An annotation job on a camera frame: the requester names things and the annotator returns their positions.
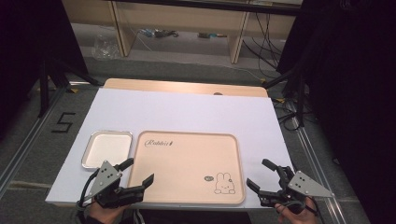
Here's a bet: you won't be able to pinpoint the light wooden shelf unit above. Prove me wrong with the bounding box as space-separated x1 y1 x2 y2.
62 0 303 64

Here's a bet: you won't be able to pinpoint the aluminium floor rail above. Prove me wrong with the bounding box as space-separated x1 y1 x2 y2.
0 81 94 195
286 101 347 224

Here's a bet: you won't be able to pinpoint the hanging black cables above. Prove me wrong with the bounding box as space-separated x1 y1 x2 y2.
242 12 283 71

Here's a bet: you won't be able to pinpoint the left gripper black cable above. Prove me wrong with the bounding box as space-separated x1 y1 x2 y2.
76 170 100 217

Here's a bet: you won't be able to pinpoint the black metal stand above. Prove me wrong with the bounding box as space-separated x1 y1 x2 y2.
36 57 103 119
262 66 308 128

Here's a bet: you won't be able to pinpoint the person's dark clothing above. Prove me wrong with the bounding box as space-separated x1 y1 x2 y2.
136 208 252 224

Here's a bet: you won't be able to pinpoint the person's right hand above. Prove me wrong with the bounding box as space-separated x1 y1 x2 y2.
275 197 318 224

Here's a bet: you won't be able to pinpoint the white foam board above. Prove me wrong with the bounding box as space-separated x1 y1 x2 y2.
45 87 295 210

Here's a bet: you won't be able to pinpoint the power strip with plugs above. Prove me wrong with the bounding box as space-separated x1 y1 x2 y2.
138 28 180 39

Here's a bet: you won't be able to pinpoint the black curtain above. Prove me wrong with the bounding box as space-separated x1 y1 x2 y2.
0 0 90 141
276 0 396 224

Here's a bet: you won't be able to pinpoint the clear plastic bag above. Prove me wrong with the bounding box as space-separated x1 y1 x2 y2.
92 33 121 61

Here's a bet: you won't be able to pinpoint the small dark device on floor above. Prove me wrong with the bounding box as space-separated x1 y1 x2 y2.
197 31 229 39

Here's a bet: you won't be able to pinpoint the person's left hand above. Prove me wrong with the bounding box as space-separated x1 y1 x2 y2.
88 201 131 224

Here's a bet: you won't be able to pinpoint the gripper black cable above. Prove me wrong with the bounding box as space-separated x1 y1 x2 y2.
279 196 319 217
76 170 100 217

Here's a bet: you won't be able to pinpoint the black floor cables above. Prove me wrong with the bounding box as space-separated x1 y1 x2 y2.
274 97 309 132

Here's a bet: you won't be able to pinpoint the large pink rabbit-print tray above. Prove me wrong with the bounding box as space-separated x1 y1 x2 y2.
127 130 247 205

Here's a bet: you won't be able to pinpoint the small white metal-rimmed tray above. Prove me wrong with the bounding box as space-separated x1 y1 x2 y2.
81 130 134 170

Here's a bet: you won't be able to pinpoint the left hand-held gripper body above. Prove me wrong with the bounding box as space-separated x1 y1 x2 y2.
89 160 146 209

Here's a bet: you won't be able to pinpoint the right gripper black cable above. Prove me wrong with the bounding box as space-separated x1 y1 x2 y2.
279 196 319 217

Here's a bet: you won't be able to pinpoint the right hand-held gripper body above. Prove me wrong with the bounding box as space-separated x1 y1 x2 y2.
257 165 335 216

